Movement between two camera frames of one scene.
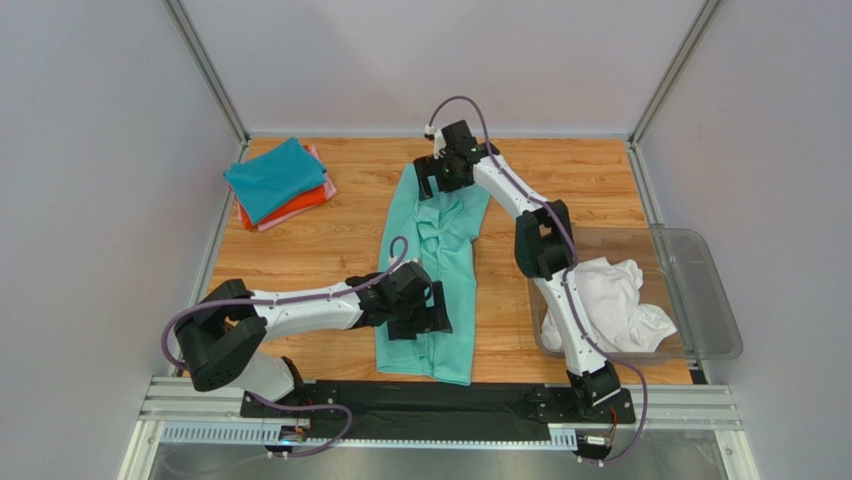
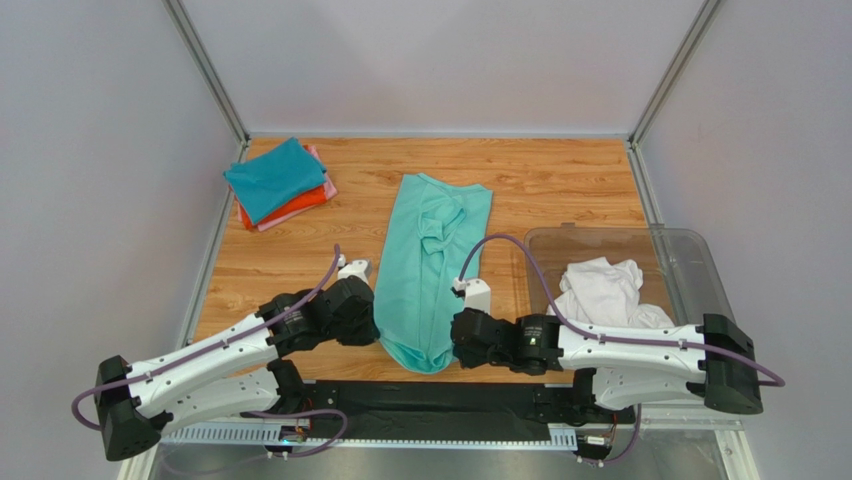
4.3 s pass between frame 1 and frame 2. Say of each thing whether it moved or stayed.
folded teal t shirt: stayed
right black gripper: moved
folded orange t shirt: stayed
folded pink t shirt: stayed
